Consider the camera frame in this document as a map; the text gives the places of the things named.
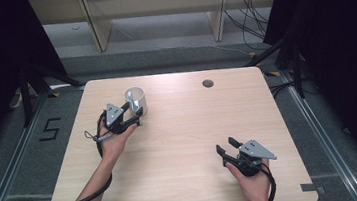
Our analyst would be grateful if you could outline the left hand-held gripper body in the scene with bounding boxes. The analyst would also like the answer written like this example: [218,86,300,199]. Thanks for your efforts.
[102,101,134,136]

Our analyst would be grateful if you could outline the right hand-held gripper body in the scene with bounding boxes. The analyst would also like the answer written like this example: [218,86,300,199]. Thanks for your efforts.
[234,137,280,179]

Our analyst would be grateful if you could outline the white cup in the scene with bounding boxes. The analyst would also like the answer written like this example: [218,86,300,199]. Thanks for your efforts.
[123,85,149,119]

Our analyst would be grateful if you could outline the person's left hand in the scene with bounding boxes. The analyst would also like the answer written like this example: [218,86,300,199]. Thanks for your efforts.
[96,116,141,163]

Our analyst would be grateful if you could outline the person's right hand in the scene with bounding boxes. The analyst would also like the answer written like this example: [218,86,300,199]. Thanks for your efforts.
[224,157,274,201]

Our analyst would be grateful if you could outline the black metal stand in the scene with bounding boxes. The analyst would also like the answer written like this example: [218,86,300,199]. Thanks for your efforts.
[242,33,307,105]
[16,58,89,129]

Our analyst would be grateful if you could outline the light wooden shelf unit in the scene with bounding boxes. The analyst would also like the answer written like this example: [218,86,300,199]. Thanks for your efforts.
[28,0,286,61]

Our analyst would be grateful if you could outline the silver cable plug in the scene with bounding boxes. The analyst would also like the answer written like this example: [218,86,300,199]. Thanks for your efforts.
[83,127,113,144]

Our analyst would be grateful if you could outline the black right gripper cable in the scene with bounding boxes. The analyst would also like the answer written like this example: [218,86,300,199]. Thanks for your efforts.
[258,162,279,201]

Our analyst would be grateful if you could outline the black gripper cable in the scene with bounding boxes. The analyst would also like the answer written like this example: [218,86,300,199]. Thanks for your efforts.
[258,162,279,201]
[42,109,118,201]

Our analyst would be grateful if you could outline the grey table cable grommet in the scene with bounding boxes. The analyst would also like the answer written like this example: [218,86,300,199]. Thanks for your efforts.
[201,78,215,90]

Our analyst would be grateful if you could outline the black floor cables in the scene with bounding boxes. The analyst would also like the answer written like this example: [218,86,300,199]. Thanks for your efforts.
[268,77,322,101]

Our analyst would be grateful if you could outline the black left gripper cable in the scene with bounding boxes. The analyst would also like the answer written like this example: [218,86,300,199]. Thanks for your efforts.
[42,109,118,201]

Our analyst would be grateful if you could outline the bundle of black hanging cables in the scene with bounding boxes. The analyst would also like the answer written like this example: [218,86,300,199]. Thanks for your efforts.
[222,0,274,55]

